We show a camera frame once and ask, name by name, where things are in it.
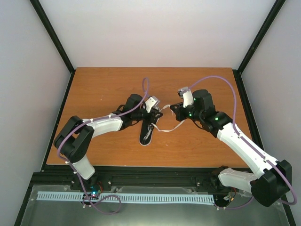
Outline right black frame post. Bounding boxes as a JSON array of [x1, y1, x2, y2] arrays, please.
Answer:
[[237, 0, 287, 73]]

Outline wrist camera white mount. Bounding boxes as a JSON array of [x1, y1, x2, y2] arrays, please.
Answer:
[[177, 87, 194, 108], [145, 96, 160, 113]]

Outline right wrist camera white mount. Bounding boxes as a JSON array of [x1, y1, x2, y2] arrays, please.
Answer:
[[177, 87, 194, 108]]

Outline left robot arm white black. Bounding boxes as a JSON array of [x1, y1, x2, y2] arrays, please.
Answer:
[[54, 94, 163, 190]]

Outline small circuit board with led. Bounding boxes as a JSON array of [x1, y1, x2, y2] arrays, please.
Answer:
[[90, 184, 103, 197]]

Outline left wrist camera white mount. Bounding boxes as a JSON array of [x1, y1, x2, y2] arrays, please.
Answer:
[[145, 96, 160, 113]]

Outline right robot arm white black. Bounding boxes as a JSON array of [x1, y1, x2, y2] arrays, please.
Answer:
[[170, 87, 292, 207]]

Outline white shoelace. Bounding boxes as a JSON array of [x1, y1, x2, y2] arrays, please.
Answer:
[[142, 120, 185, 145]]

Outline black frame post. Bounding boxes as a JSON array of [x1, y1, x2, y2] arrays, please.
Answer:
[[237, 0, 287, 73], [29, 0, 76, 73]]

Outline black white canvas sneaker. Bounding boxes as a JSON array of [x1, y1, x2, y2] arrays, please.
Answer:
[[139, 105, 163, 146]]

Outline left black frame post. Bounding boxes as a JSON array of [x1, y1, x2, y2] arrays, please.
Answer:
[[29, 0, 76, 73]]

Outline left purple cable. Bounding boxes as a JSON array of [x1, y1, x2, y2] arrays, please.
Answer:
[[57, 77, 151, 215]]

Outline light blue slotted cable duct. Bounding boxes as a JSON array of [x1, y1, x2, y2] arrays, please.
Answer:
[[36, 191, 214, 205]]

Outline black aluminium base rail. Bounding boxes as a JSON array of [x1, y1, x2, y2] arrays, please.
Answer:
[[30, 165, 226, 192]]

